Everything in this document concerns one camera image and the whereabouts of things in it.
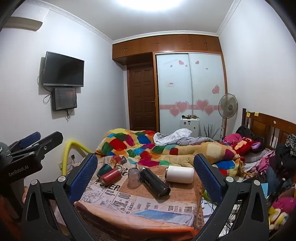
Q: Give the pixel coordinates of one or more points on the small black wall monitor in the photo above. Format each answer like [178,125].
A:
[64,98]

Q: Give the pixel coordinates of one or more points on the grey crumpled sheet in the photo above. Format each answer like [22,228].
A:
[175,136]

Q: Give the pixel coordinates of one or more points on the red bottle cup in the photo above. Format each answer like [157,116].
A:
[111,176]

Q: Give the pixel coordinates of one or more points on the dark clothes pile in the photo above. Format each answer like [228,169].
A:
[285,153]

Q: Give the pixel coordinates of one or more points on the yellow foam tube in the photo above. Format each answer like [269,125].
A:
[69,150]

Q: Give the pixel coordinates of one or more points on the red plush toy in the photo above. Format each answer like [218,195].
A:
[248,144]

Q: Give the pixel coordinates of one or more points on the dried plant stems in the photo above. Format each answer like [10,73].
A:
[211,132]

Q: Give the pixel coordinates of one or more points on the white air conditioner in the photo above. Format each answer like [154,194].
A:
[20,23]

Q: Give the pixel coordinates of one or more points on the newspaper print blanket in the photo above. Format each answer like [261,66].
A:
[138,208]

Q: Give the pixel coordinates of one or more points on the standing electric fan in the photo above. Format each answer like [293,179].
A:
[228,107]

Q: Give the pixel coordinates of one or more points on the pink clothes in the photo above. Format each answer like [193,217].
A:
[231,139]

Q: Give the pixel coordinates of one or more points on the black wall television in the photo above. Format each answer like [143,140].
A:
[63,69]

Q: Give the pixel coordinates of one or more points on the brown wooden door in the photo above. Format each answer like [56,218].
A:
[143,97]

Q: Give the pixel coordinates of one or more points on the white cup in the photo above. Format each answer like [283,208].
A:
[180,174]

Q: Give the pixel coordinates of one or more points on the white sliding wardrobe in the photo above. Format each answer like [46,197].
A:
[189,92]

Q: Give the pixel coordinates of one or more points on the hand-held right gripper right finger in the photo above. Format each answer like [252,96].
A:
[208,177]

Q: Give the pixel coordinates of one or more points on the clear glass cup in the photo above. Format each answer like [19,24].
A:
[134,179]

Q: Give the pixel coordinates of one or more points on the black bottle cup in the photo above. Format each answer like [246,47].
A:
[152,182]

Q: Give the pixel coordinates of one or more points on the green cup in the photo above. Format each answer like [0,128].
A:
[104,169]

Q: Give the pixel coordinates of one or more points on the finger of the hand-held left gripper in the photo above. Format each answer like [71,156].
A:
[46,142]
[30,139]

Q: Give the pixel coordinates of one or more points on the brown overhead cabinet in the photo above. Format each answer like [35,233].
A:
[166,45]

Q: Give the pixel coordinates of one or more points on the colourful patchwork quilt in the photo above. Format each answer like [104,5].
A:
[129,144]

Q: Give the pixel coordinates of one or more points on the small white cabinet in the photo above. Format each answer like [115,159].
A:
[190,124]

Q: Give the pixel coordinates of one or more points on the yellow white plush toy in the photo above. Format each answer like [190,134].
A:
[278,215]

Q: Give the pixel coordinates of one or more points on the wooden bed headboard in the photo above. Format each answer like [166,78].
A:
[266,126]

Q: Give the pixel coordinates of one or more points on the ceiling light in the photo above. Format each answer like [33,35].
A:
[148,5]

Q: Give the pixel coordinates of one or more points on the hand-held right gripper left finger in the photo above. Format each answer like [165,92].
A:
[83,176]

